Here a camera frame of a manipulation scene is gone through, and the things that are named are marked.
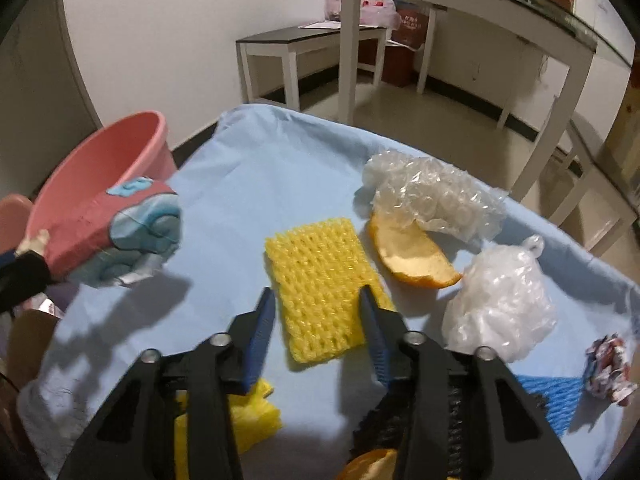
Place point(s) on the white bench with black top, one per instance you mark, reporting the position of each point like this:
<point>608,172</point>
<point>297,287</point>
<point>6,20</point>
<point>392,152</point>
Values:
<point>310,40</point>

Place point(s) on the small orange peel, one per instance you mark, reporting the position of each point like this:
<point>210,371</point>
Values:
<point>372,465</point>

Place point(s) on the white and pink plastic bag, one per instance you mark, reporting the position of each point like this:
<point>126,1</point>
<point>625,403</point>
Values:
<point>375,10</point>

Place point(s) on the folded yellow foam net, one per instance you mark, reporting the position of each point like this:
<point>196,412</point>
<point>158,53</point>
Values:
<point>252,417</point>

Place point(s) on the pink and blue snack packet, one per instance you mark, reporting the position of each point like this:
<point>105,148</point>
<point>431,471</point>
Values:
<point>115,230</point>

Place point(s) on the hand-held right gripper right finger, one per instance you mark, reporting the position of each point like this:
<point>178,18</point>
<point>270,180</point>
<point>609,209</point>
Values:
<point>376,345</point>

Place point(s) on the white paper sheet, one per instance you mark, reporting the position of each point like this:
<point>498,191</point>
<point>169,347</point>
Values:
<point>320,25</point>

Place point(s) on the blue foam fruit net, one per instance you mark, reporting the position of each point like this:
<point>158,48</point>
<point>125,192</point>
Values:
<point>550,400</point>

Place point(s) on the pink round stool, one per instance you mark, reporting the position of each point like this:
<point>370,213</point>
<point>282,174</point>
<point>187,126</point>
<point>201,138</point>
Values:
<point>11,220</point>

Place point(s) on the white table with glass top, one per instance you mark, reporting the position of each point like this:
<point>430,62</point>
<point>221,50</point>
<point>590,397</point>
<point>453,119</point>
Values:
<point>500,15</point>

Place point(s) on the large orange peel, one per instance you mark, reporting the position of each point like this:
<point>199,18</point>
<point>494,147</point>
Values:
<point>410,257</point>

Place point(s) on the clear bubble wrap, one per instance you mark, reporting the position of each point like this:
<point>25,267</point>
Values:
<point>440,192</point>

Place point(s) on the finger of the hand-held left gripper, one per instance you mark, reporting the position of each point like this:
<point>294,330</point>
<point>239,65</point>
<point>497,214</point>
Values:
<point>22,280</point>

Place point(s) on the crumpled printed wrapper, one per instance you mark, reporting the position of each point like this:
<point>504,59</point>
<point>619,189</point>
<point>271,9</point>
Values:
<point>609,369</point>

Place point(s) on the light blue cloth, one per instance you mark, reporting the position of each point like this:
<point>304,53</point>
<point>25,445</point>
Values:
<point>280,170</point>

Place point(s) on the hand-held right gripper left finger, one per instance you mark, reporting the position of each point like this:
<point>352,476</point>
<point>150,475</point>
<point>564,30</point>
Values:
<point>261,345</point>

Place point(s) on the white wooden chair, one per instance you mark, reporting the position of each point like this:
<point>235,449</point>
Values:
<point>595,195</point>

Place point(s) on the crumpled clear plastic bag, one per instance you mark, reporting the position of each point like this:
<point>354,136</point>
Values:
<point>500,305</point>

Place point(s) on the yellow foam fruit net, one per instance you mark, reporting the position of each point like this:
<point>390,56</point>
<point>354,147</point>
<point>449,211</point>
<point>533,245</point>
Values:
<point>322,292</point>

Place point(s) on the pink plastic basin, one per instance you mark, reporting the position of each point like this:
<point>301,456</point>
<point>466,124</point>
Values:
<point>95,170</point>

